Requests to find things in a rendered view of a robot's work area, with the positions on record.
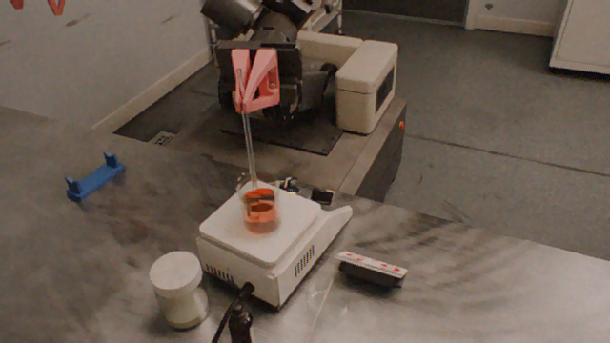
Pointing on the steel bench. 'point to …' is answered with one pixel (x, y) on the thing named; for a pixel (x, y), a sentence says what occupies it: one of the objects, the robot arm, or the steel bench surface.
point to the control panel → (321, 205)
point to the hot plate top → (266, 249)
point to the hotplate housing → (261, 276)
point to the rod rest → (94, 178)
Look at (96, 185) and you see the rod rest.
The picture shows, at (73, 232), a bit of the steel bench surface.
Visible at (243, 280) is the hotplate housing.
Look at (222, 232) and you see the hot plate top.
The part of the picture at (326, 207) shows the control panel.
